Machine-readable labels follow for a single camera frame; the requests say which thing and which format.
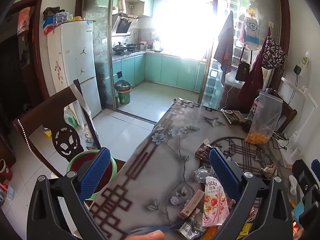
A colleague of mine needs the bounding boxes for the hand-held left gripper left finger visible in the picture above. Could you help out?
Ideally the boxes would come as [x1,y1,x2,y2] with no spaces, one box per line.
[27,147,112,240]

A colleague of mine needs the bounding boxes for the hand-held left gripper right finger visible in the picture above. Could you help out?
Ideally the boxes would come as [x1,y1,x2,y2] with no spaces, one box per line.
[209,147,293,240]

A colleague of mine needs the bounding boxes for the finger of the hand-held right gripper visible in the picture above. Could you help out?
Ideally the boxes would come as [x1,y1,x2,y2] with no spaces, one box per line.
[311,159,320,178]
[292,159,313,200]

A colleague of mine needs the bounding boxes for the clear plastic wrapper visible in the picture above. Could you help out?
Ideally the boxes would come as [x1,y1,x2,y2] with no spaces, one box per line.
[194,166,215,184]

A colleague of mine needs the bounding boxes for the red bucket with green rim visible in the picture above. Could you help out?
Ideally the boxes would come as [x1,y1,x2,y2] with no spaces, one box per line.
[67,149,118,200]

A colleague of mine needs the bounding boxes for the brown cigarette packet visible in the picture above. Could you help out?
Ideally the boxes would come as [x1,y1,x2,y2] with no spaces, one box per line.
[195,140,215,161]

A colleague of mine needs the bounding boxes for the brown paper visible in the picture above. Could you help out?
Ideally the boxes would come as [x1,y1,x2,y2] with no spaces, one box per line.
[260,164,278,179]

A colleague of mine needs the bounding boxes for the pink snack box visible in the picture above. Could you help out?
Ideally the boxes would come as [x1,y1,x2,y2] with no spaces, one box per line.
[202,176,230,228]

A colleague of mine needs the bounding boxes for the person's left hand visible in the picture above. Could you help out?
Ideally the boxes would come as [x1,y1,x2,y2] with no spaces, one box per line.
[127,230,165,240]

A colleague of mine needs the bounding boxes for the white tissue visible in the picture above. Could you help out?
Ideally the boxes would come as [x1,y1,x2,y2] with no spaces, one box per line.
[289,175,298,195]

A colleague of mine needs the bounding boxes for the teal box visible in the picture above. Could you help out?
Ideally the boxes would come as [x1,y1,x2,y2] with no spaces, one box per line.
[291,202,304,221]

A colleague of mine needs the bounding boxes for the white power strip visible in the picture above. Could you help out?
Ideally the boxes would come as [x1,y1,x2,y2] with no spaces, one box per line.
[275,137,288,151]

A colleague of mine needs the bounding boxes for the white pot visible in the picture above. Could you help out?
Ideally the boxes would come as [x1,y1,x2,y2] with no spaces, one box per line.
[84,125,95,141]

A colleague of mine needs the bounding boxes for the slim brown box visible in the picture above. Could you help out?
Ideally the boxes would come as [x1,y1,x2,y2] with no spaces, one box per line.
[179,189,205,219]

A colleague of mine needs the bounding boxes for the carved dark wooden chair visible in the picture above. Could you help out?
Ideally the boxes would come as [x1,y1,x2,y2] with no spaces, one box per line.
[12,79,127,180]

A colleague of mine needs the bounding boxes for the dark drink bottle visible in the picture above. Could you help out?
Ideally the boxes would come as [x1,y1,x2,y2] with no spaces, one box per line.
[246,97,262,133]

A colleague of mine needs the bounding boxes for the black snack bag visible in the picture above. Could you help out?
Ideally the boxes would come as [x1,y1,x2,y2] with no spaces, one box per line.
[221,109,248,125]

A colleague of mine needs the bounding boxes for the plain dark wooden chair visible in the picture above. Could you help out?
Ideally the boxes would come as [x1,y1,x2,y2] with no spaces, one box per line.
[265,89,298,133]

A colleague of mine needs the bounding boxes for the white green plastic bag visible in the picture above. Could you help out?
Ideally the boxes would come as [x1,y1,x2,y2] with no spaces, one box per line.
[64,106,80,128]

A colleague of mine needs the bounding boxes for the zip bag of orange snacks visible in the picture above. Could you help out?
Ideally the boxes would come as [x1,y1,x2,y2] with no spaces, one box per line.
[245,90,283,145]

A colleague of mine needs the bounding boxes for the silver green packet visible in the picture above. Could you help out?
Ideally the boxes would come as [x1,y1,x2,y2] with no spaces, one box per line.
[179,209,207,239]

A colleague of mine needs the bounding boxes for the white cloth strip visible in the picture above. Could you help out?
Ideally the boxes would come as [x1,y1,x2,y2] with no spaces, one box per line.
[69,83,93,120]

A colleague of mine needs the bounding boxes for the green kitchen waste bin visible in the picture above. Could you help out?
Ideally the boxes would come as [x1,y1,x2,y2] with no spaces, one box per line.
[114,79,132,105]

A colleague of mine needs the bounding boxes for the maroon garment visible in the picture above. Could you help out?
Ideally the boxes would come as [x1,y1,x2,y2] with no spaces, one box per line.
[237,27,272,105]

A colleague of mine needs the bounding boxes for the black crossbody bag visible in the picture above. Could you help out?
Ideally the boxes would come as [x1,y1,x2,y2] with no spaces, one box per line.
[235,46,252,82]

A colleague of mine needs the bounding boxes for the teal base cabinets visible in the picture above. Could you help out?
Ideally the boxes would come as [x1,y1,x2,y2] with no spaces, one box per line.
[112,51,207,93]

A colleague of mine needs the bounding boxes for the glass sliding door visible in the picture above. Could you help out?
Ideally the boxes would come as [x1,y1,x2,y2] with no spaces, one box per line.
[81,0,120,112]

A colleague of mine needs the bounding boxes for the white fridge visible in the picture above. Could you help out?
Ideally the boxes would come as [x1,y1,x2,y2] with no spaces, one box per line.
[47,20,102,119]

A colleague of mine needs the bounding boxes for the plaid apron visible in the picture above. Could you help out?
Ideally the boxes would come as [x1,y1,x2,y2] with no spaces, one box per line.
[213,10,234,85]

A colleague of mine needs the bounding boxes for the black white patterned tote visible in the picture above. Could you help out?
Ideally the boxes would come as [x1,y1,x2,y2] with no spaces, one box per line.
[261,36,288,69]

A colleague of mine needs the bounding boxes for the dark wooden door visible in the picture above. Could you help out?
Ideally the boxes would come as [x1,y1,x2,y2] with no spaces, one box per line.
[0,0,49,113]

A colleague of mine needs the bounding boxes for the white blue face bag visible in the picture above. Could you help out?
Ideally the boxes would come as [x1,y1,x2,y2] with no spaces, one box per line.
[244,6,261,45]

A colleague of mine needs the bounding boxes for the range hood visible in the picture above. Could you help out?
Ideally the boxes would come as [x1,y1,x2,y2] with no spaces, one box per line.
[112,12,139,36]

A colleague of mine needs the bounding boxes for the blue red box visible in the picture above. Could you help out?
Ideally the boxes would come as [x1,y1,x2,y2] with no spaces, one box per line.
[43,17,60,35]

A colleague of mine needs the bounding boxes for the clear plastic organiser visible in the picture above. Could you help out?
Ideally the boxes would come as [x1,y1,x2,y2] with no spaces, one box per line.
[54,11,70,25]

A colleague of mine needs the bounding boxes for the dark bag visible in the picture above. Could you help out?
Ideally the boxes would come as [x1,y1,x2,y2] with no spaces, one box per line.
[43,7,62,20]

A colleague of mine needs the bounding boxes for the red hanging cloth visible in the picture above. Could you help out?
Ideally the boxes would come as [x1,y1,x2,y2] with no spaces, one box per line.
[17,6,32,36]

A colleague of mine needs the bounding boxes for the white bead string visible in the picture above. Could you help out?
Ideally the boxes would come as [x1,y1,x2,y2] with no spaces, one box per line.
[17,119,34,153]

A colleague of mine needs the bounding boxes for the white wall cable trunking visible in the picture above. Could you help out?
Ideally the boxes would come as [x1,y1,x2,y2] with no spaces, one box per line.
[281,76,316,135]

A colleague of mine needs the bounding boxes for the white wall socket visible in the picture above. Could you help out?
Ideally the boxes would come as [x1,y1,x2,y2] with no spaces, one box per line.
[299,52,310,77]

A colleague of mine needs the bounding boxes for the teal wall cabinets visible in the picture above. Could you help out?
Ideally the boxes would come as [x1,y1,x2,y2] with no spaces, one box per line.
[99,0,154,18]

